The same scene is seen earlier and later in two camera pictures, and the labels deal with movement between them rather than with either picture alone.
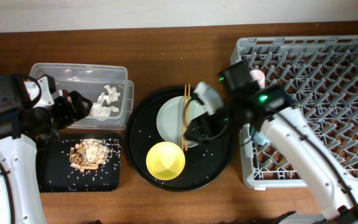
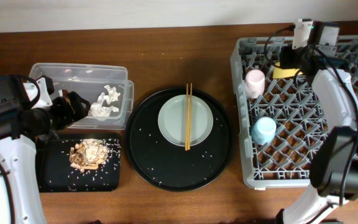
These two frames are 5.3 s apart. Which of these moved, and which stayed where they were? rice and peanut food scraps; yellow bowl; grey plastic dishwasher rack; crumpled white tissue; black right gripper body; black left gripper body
Moved: black right gripper body; yellow bowl
Stayed: black left gripper body; grey plastic dishwasher rack; rice and peanut food scraps; crumpled white tissue
